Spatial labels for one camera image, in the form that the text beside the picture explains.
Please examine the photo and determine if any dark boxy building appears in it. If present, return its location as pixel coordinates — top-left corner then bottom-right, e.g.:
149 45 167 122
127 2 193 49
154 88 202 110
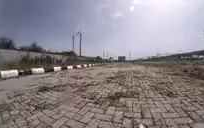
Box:
117 55 127 63

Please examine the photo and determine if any tall pole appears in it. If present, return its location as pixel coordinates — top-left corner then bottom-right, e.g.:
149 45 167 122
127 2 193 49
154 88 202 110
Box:
76 31 83 57

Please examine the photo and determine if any short pole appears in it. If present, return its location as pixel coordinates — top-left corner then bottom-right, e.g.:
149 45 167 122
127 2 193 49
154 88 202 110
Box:
71 35 76 53

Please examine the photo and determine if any grey brick paving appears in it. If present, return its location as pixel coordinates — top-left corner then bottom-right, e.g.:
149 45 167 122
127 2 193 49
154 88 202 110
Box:
0 62 204 128

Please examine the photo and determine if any black and white kerb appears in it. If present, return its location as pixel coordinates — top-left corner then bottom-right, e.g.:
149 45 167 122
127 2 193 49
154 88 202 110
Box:
0 62 101 80

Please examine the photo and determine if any long elevated road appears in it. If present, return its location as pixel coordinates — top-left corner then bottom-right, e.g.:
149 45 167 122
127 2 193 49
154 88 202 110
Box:
156 48 204 61

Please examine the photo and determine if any row of trees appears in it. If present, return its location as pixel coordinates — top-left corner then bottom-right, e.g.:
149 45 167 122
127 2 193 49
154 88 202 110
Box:
0 36 78 56

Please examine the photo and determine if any long grey wall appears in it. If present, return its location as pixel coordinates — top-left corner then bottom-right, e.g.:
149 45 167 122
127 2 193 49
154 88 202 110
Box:
0 47 91 66

